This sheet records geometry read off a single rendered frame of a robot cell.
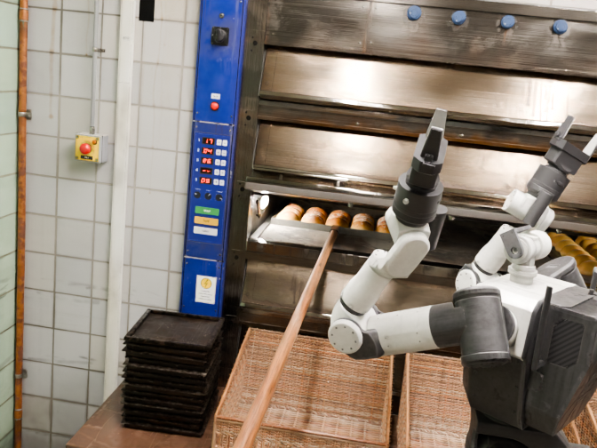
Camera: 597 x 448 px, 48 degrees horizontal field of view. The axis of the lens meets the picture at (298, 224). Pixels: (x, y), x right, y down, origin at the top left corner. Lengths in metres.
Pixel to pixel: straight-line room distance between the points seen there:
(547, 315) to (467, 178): 1.04
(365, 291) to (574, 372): 0.45
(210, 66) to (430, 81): 0.76
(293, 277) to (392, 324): 1.12
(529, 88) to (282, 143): 0.87
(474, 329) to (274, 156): 1.25
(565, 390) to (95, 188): 1.81
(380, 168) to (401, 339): 1.06
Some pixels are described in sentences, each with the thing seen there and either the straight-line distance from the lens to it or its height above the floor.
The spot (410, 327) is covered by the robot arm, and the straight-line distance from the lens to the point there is 1.41.
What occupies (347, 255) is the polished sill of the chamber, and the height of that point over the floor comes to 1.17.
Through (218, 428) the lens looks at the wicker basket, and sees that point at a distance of 2.26.
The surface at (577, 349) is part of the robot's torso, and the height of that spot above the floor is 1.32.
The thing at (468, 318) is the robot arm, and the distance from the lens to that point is 1.37.
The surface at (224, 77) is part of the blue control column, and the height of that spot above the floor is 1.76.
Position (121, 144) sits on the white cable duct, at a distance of 2.55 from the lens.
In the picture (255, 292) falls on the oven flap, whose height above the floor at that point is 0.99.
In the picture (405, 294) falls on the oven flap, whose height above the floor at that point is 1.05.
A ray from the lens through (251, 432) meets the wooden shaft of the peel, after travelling 1.19.
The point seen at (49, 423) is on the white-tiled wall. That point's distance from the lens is 3.05.
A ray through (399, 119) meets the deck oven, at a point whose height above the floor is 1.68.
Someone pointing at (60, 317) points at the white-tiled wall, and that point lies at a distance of 2.83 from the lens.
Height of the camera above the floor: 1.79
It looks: 12 degrees down
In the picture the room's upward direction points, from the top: 6 degrees clockwise
